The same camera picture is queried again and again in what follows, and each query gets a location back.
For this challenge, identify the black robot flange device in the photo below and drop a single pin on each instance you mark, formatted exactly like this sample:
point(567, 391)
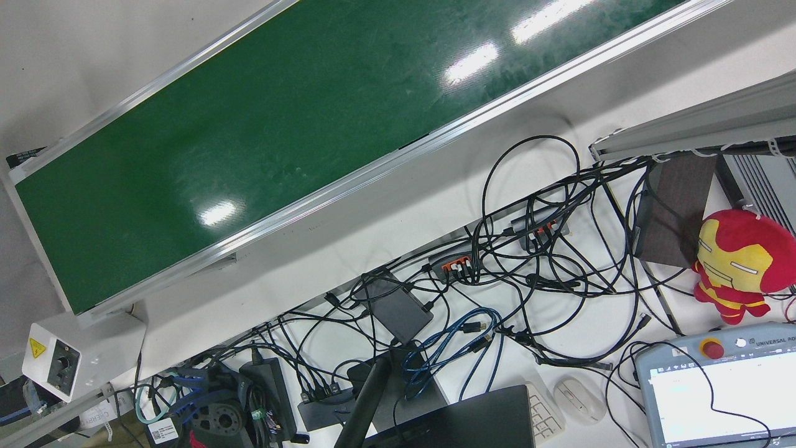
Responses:
point(217, 417)

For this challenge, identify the white keyboard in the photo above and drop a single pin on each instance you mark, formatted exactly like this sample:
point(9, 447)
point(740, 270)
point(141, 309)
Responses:
point(544, 417)

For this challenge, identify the white computer mouse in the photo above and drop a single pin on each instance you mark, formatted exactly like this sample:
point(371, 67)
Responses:
point(579, 401)

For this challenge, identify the black computer monitor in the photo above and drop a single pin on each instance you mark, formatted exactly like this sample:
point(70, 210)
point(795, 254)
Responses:
point(460, 420)

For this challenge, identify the white conveyor control box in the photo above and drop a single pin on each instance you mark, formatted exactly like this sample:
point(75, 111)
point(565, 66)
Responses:
point(93, 348)

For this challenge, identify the black power brick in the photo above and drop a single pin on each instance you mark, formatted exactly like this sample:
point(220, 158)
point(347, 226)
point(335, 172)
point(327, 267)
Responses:
point(267, 392)

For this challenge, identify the grey ribbed metal box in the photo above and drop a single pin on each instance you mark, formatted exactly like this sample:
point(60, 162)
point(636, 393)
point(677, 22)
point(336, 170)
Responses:
point(768, 183)

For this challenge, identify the aluminium profile post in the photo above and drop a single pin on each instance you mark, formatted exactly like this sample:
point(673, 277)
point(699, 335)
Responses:
point(703, 121)

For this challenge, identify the grey hub with orange ports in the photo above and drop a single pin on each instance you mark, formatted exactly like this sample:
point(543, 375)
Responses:
point(541, 227)
point(457, 258)

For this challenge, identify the red yellow Iron Man plush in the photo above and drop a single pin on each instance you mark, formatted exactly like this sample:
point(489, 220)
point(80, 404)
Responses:
point(740, 261)

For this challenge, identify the black monitor stand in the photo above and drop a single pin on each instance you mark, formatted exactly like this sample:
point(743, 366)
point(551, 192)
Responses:
point(370, 398)

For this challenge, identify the black flat adapter box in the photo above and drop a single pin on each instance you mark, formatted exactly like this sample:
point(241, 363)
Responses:
point(398, 308)

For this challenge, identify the black docking hub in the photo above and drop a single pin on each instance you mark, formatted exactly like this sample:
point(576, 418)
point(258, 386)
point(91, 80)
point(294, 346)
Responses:
point(323, 407)

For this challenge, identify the white label tag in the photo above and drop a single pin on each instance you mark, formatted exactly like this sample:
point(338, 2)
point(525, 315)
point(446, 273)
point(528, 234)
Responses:
point(163, 430)

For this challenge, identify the green conveyor belt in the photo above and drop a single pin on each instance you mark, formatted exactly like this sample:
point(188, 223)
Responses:
point(280, 124)

